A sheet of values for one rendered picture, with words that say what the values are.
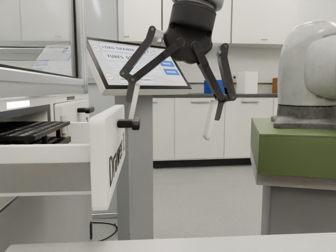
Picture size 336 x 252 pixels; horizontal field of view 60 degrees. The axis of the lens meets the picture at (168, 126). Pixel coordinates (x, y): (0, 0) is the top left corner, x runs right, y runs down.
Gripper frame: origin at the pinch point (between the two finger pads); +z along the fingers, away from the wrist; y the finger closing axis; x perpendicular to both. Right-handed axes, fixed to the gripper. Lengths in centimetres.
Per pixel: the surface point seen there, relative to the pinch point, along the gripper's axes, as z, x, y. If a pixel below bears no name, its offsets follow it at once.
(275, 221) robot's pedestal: 21.7, -20.9, -35.0
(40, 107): 2.3, -5.9, 23.9
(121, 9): -55, -160, 34
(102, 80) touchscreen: -5, -75, 24
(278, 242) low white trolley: 10.7, 15.3, -15.8
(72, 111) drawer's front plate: 3.9, -21.9, 21.9
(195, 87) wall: -22, -365, -61
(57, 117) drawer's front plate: 4.6, -13.7, 22.8
